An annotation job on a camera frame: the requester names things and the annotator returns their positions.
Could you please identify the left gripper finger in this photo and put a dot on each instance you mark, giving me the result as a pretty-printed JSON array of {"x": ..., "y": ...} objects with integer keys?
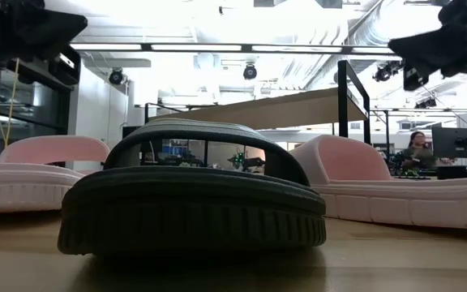
[{"x": 61, "y": 30}]

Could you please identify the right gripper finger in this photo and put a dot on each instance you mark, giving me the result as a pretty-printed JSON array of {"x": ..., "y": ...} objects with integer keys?
[{"x": 428, "y": 46}]

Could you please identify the pink foam slide sandal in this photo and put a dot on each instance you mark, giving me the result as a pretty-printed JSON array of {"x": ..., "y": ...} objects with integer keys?
[
  {"x": 14, "y": 186},
  {"x": 379, "y": 203}
]

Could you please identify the black foam slide sandal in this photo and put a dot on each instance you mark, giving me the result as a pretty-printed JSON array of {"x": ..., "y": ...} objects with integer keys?
[{"x": 193, "y": 211}]

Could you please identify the black ceiling light cluster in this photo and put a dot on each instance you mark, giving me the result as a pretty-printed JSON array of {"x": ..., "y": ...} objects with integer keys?
[
  {"x": 426, "y": 103},
  {"x": 385, "y": 72}
]

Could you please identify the black ceiling spotlight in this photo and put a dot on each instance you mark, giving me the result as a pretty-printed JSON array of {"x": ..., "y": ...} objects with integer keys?
[
  {"x": 116, "y": 76},
  {"x": 250, "y": 72}
]

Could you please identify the dark glass partition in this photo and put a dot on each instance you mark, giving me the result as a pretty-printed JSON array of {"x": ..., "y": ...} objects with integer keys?
[{"x": 35, "y": 109}]

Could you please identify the black computer monitor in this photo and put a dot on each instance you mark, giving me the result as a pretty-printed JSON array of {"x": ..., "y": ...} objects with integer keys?
[{"x": 456, "y": 142}]

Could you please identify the person seated at desk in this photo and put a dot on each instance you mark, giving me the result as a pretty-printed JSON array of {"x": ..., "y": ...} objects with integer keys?
[{"x": 418, "y": 156}]

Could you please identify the black desk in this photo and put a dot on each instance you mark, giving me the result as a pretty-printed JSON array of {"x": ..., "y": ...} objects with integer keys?
[{"x": 460, "y": 171}]

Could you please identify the long ceiling light bar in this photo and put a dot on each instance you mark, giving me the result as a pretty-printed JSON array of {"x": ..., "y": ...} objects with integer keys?
[{"x": 197, "y": 47}]

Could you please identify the small robot with green lights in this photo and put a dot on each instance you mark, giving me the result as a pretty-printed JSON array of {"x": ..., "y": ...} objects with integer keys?
[{"x": 245, "y": 161}]

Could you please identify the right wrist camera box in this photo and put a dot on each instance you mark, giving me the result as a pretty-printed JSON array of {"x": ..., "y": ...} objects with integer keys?
[{"x": 415, "y": 79}]

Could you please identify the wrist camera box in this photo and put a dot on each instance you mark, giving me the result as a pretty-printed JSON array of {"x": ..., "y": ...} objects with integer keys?
[
  {"x": 415, "y": 79},
  {"x": 65, "y": 67}
]

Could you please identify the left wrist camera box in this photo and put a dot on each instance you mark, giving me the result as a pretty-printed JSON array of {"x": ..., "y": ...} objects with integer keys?
[{"x": 65, "y": 67}]

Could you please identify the silver ventilation duct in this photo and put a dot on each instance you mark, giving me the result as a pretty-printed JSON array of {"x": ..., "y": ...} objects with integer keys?
[{"x": 363, "y": 32}]

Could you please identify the black metal scaffold frame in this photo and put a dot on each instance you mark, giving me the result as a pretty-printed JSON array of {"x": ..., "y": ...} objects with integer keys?
[{"x": 387, "y": 130}]

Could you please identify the wooden shelf with black frame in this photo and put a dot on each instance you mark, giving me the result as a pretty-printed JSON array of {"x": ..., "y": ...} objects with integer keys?
[{"x": 282, "y": 109}]

